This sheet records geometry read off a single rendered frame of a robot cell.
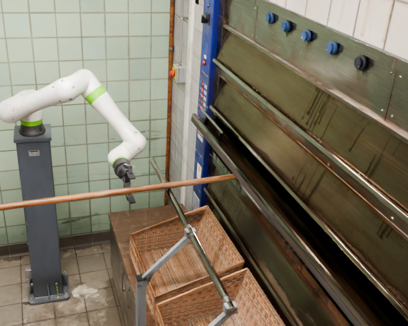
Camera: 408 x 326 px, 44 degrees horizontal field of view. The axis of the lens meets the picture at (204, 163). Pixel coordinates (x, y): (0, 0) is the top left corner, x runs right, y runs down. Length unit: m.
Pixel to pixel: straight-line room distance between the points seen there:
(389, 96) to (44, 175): 2.15
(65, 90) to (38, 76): 0.91
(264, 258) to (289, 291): 0.24
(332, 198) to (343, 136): 0.24
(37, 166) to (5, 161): 0.64
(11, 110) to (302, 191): 1.60
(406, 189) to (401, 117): 0.20
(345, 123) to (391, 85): 0.25
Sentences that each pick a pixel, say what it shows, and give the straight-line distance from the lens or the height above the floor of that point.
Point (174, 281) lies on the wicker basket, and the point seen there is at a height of 0.59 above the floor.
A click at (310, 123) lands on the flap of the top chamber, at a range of 1.88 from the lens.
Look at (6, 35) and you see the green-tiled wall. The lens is 3.42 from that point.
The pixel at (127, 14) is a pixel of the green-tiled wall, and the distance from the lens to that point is 3.45.
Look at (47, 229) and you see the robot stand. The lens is 3.34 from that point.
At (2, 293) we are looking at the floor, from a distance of 3.80.
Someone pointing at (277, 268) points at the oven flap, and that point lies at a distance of 2.32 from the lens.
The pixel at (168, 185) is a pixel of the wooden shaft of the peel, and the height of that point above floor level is 1.20.
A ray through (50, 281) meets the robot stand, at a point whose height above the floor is 0.15.
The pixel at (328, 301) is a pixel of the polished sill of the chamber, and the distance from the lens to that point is 1.98.
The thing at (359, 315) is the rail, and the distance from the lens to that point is 1.56.
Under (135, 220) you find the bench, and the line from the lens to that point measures 3.34.
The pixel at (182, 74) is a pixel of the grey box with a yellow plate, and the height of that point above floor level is 1.47.
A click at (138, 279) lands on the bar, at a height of 0.95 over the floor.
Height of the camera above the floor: 2.45
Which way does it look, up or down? 27 degrees down
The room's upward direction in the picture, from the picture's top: 4 degrees clockwise
